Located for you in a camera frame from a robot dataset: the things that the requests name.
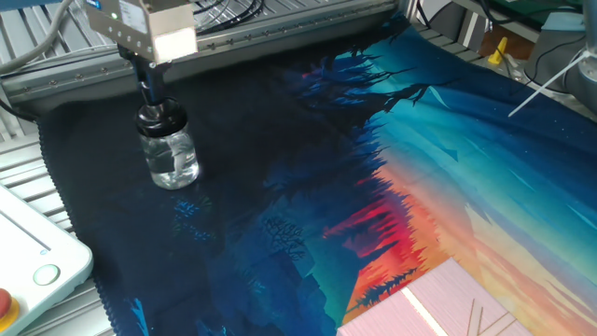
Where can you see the silver grey gripper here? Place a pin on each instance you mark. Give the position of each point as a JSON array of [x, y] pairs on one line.
[[140, 28]]

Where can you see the black knobbed jar lid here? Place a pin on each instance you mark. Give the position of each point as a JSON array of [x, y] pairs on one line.
[[161, 119]]

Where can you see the clear glass jar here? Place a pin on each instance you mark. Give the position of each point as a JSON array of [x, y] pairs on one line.
[[170, 163]]

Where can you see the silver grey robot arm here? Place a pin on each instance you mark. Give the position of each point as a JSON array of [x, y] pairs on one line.
[[587, 70]]

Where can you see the colourful landscape printed mat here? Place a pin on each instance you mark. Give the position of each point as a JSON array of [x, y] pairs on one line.
[[280, 163]]

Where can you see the white teach pendant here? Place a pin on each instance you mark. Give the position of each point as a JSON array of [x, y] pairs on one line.
[[28, 242]]

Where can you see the pink gift box with ribbon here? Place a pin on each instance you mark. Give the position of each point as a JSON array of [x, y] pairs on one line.
[[396, 312]]

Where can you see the yellow plastic object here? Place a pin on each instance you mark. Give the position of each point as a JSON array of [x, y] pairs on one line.
[[498, 53]]

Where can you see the white zip tie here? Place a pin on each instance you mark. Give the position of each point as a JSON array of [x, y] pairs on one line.
[[545, 84]]

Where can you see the aluminium table edge rail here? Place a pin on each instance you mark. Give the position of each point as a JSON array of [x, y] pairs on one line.
[[280, 32]]

